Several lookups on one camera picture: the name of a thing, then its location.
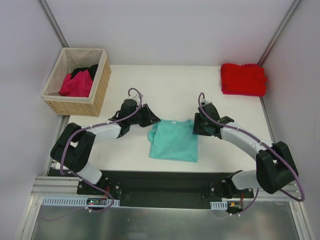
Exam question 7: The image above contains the aluminium rail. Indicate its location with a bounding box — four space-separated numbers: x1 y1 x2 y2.
31 176 294 202

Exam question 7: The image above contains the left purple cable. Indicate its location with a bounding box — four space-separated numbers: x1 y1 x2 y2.
39 87 145 222

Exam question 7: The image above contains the right grey cable duct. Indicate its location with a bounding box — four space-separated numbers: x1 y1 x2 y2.
210 200 228 211

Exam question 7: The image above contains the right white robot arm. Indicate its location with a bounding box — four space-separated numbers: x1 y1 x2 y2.
193 100 305 202

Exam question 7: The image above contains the red t shirt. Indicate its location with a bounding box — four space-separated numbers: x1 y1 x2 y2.
220 63 268 97

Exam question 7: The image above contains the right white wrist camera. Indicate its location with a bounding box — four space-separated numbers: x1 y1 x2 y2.
200 99 212 105

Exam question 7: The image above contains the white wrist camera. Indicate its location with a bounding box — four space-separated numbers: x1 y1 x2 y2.
200 99 212 105
128 93 144 104

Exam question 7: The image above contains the aluminium frame post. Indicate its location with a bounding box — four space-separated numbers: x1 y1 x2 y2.
37 0 69 48
257 0 304 67

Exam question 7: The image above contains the grey cable duct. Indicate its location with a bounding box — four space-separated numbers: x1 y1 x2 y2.
42 196 120 208
210 200 228 211

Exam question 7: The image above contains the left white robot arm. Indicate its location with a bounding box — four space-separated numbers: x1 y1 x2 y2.
50 99 161 195

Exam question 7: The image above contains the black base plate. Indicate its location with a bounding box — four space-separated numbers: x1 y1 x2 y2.
47 169 286 208

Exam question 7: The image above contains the pink t shirt in basket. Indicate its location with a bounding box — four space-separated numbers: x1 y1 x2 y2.
58 70 93 98

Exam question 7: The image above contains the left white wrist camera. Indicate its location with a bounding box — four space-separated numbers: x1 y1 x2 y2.
128 93 144 104

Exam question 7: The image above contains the right aluminium frame post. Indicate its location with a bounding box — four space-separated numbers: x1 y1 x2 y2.
257 0 304 67

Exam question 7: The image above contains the teal t shirt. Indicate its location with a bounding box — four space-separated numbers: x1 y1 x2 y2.
147 119 198 163

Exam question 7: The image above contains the left grey cable duct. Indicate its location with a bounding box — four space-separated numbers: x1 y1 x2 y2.
42 196 120 208

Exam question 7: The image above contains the black t shirt in basket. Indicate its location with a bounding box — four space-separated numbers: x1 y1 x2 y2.
71 64 99 80

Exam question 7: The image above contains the wicker laundry basket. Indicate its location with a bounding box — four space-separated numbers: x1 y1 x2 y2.
41 47 112 117

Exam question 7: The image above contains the left aluminium frame post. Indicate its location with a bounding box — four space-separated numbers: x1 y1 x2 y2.
37 0 69 48

